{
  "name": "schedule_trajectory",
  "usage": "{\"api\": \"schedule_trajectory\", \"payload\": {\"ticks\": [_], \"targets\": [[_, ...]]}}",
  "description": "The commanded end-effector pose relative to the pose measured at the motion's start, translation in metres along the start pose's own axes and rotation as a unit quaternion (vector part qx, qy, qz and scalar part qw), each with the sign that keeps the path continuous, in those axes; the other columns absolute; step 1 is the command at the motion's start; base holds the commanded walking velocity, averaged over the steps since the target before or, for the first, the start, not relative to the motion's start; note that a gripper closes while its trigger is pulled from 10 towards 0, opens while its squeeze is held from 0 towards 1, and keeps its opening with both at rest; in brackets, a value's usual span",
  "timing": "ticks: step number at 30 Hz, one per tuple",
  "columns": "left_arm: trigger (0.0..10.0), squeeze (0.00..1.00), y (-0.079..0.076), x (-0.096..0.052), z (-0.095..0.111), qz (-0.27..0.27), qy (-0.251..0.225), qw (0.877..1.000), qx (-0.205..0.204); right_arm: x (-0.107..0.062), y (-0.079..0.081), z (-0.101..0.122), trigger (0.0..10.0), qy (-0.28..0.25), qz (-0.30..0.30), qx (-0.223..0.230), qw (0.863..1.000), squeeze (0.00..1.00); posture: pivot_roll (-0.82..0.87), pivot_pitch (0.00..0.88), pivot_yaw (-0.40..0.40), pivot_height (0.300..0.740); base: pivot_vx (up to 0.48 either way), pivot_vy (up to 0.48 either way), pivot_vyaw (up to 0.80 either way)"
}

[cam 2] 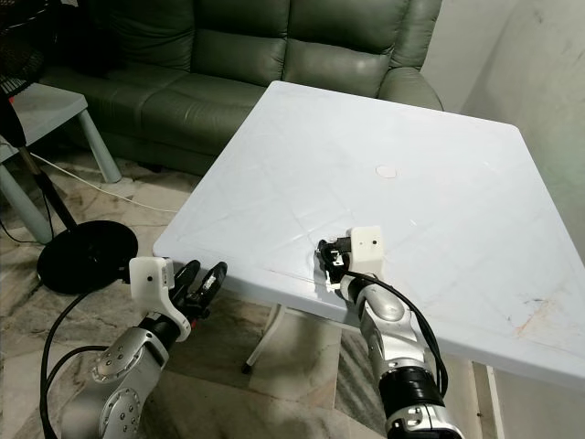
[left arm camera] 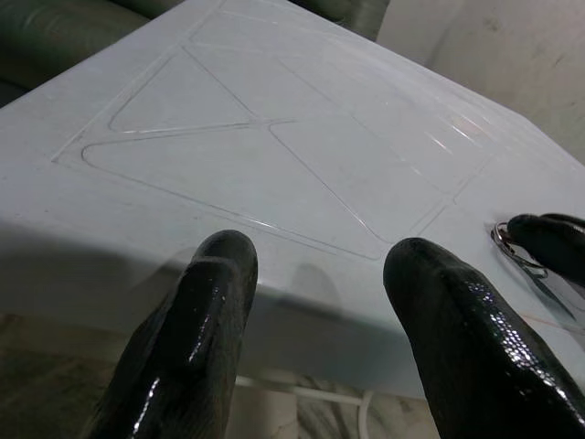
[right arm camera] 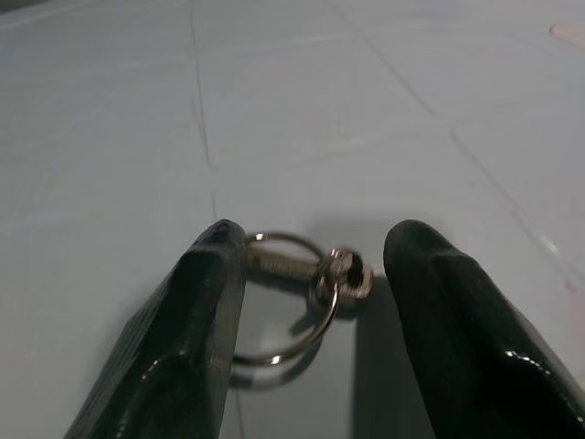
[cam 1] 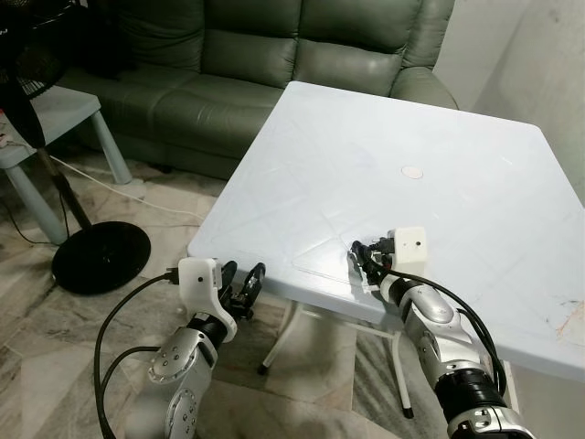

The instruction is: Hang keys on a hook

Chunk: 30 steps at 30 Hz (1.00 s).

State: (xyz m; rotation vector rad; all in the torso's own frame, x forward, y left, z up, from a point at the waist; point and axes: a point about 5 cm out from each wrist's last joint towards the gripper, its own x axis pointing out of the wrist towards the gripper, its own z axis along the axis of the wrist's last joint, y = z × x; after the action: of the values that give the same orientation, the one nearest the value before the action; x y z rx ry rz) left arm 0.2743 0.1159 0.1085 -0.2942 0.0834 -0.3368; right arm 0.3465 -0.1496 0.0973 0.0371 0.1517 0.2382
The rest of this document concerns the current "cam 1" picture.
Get white power cord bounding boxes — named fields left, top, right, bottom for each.
left=50, top=155, right=211, bottom=220

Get black standing fan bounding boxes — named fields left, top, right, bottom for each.
left=0, top=0, right=152, bottom=295

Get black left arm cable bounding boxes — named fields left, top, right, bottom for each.
left=94, top=270, right=184, bottom=439

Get green leather sofa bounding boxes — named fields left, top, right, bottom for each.
left=55, top=0, right=458, bottom=180

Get small grey side table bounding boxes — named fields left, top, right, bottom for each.
left=0, top=87, right=133, bottom=243

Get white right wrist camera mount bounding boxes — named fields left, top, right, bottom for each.
left=388, top=227, right=429, bottom=273

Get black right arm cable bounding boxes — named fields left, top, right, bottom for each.
left=379, top=265, right=508, bottom=399

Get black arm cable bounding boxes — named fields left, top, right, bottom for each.
left=94, top=270, right=184, bottom=439
left=379, top=265, right=508, bottom=399

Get white folding table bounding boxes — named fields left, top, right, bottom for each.
left=187, top=80, right=585, bottom=420

